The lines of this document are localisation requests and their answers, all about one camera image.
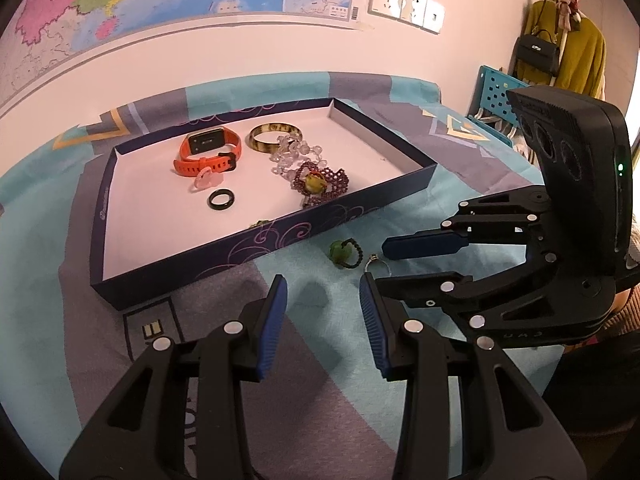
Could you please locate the green stone black ring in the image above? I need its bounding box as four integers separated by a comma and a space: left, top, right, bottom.
328, 237, 364, 270

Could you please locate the teal grey bed sheet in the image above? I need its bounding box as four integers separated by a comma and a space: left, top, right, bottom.
1, 72, 541, 479

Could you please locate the mustard yellow garment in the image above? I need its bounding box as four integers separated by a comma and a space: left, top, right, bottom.
524, 0, 606, 99

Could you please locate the black camera box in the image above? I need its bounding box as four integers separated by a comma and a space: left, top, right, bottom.
506, 86, 632, 271

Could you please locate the clear crystal bead bracelet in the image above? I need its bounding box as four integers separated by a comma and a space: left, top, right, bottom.
270, 134, 327, 181

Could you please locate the white wall socket panel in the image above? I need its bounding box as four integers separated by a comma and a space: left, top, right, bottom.
368, 0, 446, 34

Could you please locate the tortoiseshell bangle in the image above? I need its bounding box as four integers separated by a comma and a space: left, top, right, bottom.
246, 122, 303, 154

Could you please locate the blue perforated plastic chair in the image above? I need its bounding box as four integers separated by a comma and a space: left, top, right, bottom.
468, 65, 526, 148

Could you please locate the dark garnet bead bracelet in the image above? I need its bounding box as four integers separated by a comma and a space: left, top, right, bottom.
292, 161, 352, 208

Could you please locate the person's right hand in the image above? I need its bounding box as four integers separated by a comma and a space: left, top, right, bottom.
608, 286, 639, 318

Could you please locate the silver ring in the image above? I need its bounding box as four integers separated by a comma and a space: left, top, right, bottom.
362, 253, 393, 279

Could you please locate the navy shallow box tray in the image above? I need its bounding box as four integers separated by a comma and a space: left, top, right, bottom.
90, 98, 436, 310

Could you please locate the pink stone ring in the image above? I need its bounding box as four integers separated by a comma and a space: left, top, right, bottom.
188, 168, 224, 194

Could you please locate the colourful wall map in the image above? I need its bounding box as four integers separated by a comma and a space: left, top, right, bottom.
0, 0, 371, 111

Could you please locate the orange smart watch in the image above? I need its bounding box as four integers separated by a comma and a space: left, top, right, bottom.
174, 127, 242, 177

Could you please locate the black handbag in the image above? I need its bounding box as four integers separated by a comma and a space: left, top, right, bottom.
515, 0, 560, 76

